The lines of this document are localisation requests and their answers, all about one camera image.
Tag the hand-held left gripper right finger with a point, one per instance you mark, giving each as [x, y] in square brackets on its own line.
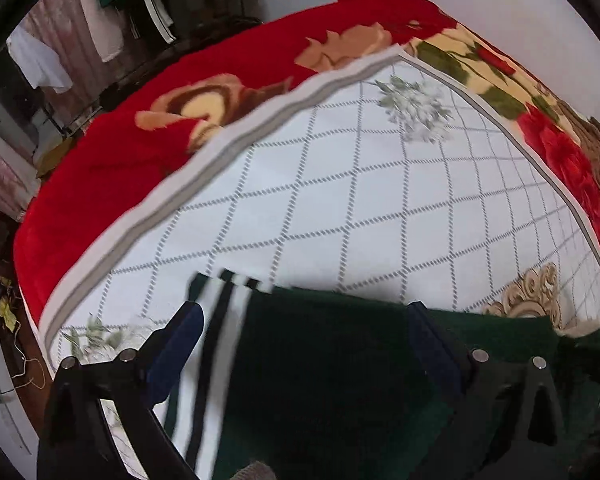
[435, 355]

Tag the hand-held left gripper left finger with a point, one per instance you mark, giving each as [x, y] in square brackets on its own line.
[177, 345]

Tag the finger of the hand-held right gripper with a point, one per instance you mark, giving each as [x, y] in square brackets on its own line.
[592, 360]

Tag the green and cream varsity jacket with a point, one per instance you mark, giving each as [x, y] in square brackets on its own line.
[330, 385]

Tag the white diamond-pattern quilted mat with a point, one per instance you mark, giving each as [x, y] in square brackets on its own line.
[380, 185]

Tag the red floral blanket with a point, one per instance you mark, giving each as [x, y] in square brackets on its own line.
[105, 160]

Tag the cardboard box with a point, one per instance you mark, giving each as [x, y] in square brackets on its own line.
[55, 157]

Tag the white hanging cloth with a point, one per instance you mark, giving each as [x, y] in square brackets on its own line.
[40, 62]

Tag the pale pink hanging cloth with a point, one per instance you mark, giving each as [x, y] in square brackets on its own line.
[100, 20]

